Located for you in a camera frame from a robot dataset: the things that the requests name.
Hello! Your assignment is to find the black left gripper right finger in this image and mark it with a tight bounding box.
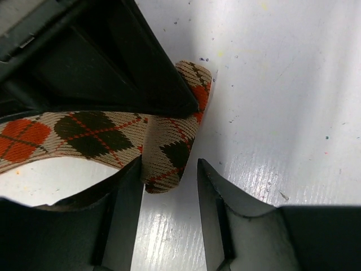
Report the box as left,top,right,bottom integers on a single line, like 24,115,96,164
197,159,360,270

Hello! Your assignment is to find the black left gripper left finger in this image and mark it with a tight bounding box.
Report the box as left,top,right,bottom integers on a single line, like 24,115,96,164
1,158,143,270

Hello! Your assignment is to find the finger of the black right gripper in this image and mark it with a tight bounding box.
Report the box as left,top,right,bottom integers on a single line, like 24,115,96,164
1,0,199,119

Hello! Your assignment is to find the tan argyle sock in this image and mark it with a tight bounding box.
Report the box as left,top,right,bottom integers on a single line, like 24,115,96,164
1,60,212,194

